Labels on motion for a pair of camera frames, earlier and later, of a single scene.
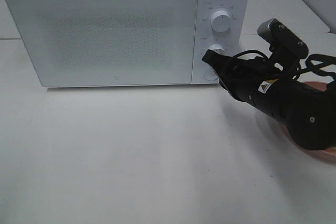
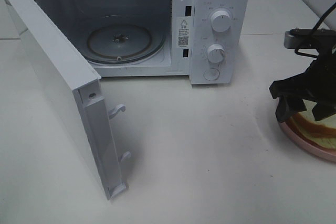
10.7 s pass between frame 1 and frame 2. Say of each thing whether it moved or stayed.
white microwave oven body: stayed
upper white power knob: stayed
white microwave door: moved
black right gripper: moved
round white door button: stayed
